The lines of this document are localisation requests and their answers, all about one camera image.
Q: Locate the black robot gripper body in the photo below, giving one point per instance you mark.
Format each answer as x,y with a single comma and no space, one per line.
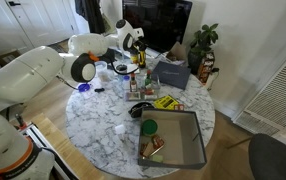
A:
139,44

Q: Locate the black and yellow flashlight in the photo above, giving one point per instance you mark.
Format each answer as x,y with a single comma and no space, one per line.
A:
142,60

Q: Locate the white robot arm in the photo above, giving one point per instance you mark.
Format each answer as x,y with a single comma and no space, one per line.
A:
26,76

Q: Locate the yellow-lid vitamin bottle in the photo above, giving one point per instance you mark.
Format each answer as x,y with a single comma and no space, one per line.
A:
134,58

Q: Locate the large black flat screen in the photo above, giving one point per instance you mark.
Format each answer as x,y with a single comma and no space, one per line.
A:
156,23

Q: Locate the clear drinking glass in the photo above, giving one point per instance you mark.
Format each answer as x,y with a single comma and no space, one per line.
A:
141,80

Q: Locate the red-cap hot sauce bottle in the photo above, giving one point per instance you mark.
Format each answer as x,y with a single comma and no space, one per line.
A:
133,83

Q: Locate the brown paper bag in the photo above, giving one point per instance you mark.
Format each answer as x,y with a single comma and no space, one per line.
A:
177,51

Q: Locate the clear plastic measuring container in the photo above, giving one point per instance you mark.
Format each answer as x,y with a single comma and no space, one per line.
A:
103,72

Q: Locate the small flat glass tray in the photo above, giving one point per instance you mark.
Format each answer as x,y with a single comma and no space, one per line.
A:
133,96

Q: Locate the small black clip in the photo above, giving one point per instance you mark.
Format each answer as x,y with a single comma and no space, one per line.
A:
99,90

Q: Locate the yellow packet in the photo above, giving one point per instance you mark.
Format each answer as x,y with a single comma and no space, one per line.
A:
165,102

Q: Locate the black hanging coat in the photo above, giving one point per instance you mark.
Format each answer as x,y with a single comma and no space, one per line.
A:
91,13

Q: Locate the black bowl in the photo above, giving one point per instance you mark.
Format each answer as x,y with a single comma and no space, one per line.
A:
139,109

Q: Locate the green potted plant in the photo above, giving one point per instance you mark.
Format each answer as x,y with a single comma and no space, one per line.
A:
204,40

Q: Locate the round blue lid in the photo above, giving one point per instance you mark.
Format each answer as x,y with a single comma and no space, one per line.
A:
84,87

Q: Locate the orange snack can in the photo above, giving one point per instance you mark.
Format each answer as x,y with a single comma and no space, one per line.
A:
206,68

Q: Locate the round green lid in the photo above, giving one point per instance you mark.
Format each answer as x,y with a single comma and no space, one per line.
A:
149,127

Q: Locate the small clear plastic lid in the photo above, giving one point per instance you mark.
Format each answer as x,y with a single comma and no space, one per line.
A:
120,129

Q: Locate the red snack packet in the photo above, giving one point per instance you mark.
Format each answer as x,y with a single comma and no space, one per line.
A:
154,145

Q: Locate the dark blue shoe box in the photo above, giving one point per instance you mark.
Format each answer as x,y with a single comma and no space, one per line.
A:
183,140

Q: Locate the white panel door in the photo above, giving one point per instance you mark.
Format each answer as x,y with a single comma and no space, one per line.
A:
39,20

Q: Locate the wooden platform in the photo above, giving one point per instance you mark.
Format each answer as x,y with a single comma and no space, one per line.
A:
66,146

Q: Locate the brown cardboard box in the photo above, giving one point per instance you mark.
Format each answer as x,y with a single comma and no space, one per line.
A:
8,57

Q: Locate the white vent grille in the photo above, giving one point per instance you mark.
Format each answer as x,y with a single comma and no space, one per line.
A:
276,100

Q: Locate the black round-back chair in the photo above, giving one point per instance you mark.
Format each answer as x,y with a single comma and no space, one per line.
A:
276,156

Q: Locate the metal robot mount frame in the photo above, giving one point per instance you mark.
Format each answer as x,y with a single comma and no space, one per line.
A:
36,133

